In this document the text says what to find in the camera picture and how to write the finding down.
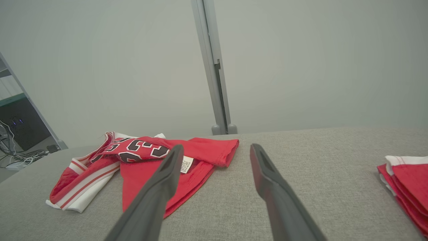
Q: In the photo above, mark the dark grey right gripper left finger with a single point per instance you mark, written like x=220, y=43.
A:
x=150, y=207

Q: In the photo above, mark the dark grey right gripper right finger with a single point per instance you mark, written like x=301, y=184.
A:
x=284, y=207

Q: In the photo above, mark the red white basketball jersey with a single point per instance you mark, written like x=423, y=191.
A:
x=140, y=180

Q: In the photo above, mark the red basketball shorts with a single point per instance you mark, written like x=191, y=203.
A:
x=411, y=187

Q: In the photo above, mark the small black power adapter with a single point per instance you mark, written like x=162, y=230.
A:
x=53, y=148

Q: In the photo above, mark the white power strip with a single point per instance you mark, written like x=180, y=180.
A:
x=16, y=165

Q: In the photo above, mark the black computer cabinet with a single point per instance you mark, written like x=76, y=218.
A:
x=23, y=127

